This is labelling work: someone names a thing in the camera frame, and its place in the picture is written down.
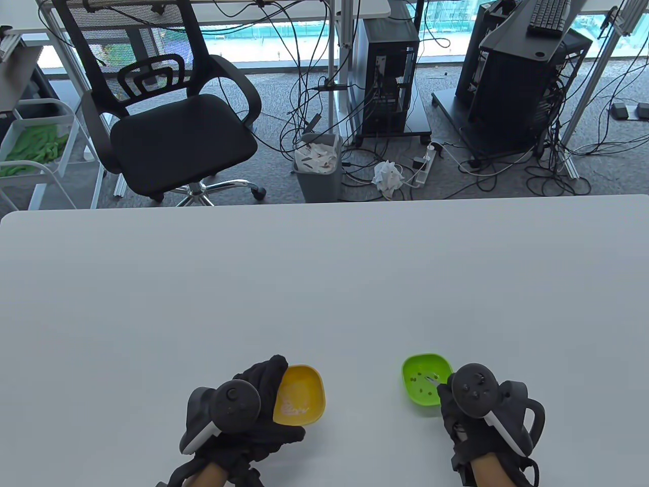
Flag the white utility cart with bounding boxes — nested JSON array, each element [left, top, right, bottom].
[[0, 98, 105, 212]]

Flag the black white left wrist controller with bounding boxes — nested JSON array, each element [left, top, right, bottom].
[[179, 380, 262, 455]]

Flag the grey trash bin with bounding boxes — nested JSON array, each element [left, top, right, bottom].
[[294, 132, 343, 203]]

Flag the person's right forearm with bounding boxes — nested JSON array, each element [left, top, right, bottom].
[[472, 451, 514, 487]]

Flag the black white wrist controller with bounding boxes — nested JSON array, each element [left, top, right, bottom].
[[451, 363, 546, 458], [179, 380, 262, 455]]

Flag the person's left hand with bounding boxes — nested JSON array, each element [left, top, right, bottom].
[[202, 355, 307, 472]]

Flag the white power strip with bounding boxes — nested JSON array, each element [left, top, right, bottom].
[[410, 143, 438, 187]]

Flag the black rolling computer stand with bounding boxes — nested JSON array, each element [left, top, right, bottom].
[[353, 76, 432, 149]]

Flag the person's left forearm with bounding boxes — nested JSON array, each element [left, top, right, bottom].
[[195, 459, 231, 487]]

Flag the person's right hand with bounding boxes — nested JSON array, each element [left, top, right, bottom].
[[437, 381, 539, 487]]

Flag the black keyboard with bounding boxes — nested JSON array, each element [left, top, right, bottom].
[[526, 0, 572, 38]]

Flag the green plastic bowl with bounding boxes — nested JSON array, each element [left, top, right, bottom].
[[402, 353, 454, 407]]

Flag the green cloth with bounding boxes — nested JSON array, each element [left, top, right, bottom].
[[0, 125, 70, 178]]

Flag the bundle of black floor cables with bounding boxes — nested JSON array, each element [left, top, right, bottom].
[[441, 117, 649, 197]]

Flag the crumpled white paper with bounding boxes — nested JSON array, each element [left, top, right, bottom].
[[372, 160, 405, 194]]

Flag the black mesh office chair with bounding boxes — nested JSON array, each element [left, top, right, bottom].
[[51, 0, 267, 206]]

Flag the yellow plastic bowl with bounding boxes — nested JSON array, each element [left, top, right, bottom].
[[273, 364, 326, 426]]

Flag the white rice grains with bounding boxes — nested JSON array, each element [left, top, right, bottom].
[[280, 385, 311, 415]]

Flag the black open-frame computer tower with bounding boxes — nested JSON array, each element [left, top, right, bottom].
[[455, 0, 593, 153]]

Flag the black tilted desk top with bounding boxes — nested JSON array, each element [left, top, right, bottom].
[[479, 0, 576, 64]]

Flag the black white right wrist controller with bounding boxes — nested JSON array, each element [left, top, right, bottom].
[[451, 363, 546, 458]]

